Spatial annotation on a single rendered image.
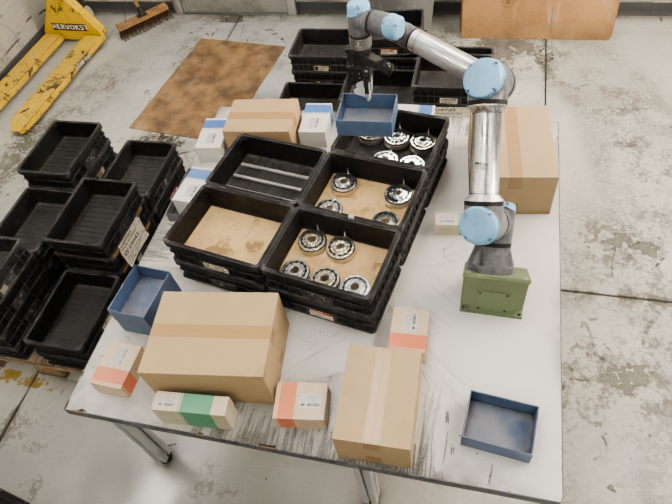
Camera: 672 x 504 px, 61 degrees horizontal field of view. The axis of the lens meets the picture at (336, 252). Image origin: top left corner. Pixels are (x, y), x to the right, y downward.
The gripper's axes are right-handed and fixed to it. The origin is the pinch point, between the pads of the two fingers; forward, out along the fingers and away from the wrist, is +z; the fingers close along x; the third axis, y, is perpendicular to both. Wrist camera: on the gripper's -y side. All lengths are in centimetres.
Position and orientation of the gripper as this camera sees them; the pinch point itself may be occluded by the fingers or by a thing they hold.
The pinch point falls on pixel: (370, 97)
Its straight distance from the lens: 216.1
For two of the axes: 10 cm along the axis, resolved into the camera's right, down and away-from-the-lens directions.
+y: -9.6, -1.2, 2.4
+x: -2.5, 7.4, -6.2
